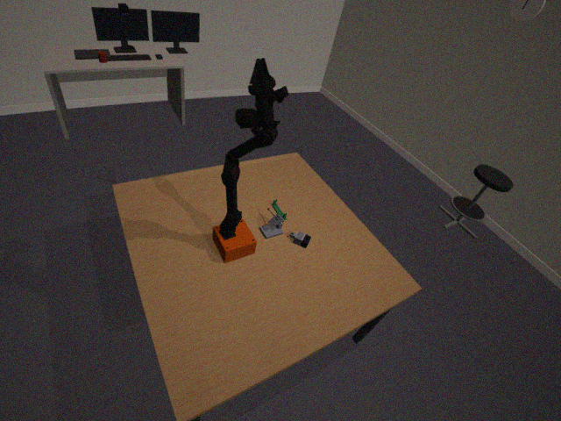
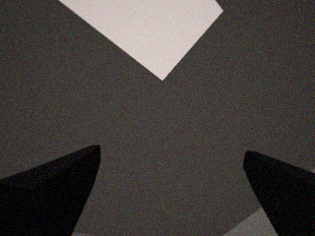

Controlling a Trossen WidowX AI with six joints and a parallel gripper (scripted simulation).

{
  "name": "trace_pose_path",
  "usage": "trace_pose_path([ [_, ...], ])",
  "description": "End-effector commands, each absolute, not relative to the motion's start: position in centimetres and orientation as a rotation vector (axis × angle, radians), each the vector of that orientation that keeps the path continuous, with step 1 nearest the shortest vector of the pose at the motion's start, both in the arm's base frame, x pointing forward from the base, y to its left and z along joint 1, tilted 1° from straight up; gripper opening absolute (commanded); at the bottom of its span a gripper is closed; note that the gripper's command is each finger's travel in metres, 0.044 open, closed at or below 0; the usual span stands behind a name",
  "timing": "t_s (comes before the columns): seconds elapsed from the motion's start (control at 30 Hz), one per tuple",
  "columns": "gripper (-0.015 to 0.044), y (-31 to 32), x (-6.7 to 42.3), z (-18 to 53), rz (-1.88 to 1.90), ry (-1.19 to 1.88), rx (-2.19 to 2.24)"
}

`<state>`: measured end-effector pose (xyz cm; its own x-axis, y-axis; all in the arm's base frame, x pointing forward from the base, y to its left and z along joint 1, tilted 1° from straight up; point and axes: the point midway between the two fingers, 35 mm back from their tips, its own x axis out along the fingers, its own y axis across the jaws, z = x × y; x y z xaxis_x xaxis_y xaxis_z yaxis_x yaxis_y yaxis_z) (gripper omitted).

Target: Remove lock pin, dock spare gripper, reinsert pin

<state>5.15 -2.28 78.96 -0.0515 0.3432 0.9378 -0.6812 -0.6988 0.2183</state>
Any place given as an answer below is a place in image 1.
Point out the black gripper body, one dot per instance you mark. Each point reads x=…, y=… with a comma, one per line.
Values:
x=260, y=90

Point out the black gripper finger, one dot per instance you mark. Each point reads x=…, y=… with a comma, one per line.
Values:
x=265, y=71
x=257, y=75

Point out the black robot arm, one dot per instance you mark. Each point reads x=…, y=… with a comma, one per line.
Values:
x=255, y=119

